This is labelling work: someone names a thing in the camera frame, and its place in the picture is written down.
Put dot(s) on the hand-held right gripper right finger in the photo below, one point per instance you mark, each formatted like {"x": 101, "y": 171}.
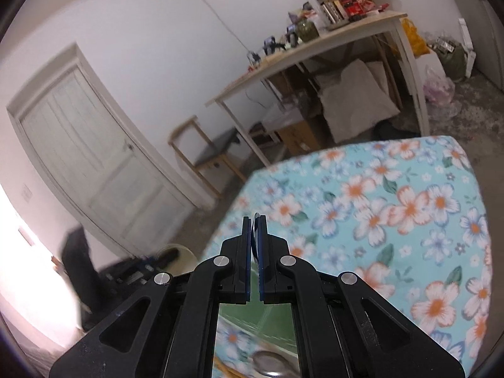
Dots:
{"x": 262, "y": 279}

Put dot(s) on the white foam board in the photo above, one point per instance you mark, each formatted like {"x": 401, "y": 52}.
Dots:
{"x": 467, "y": 47}

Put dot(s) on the green bag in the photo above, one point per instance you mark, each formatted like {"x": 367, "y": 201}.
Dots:
{"x": 453, "y": 59}

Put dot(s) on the white sack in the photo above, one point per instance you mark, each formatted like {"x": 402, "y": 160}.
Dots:
{"x": 354, "y": 98}

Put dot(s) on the wooden chopstick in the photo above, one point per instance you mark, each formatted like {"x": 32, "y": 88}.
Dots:
{"x": 228, "y": 371}

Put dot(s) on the yellow plastic bag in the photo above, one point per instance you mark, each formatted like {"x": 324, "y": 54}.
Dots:
{"x": 415, "y": 39}

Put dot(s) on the white door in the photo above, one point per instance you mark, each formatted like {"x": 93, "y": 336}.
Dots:
{"x": 98, "y": 157}

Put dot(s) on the black handheld device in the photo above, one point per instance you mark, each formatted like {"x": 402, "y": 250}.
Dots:
{"x": 292, "y": 34}
{"x": 272, "y": 45}

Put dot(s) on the cardboard box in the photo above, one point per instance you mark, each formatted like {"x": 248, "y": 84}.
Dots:
{"x": 299, "y": 138}

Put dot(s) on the white table with wooden top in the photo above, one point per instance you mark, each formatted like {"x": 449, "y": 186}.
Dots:
{"x": 315, "y": 49}

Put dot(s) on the clear plastic bag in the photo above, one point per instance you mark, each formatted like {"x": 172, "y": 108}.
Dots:
{"x": 281, "y": 116}

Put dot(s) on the floral tablecloth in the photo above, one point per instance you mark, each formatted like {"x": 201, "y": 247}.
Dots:
{"x": 393, "y": 224}

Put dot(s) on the pink plastic bag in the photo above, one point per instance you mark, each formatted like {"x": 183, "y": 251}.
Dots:
{"x": 438, "y": 86}

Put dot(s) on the glass jar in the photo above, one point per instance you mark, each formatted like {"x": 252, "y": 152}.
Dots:
{"x": 308, "y": 30}

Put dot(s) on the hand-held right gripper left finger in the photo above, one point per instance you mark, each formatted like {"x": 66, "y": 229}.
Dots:
{"x": 248, "y": 260}

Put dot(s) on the metal spoon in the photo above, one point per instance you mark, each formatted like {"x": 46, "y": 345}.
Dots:
{"x": 273, "y": 364}

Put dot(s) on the white bucket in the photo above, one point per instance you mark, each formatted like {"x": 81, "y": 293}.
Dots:
{"x": 179, "y": 254}

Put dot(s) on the light switch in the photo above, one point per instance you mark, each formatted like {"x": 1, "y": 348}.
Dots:
{"x": 27, "y": 193}

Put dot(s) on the red-labelled bottle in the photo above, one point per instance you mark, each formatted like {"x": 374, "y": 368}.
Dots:
{"x": 353, "y": 6}

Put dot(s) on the wooden chair with dark seat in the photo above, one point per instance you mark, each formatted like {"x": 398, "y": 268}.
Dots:
{"x": 214, "y": 145}

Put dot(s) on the black box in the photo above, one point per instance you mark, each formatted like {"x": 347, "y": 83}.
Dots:
{"x": 80, "y": 275}

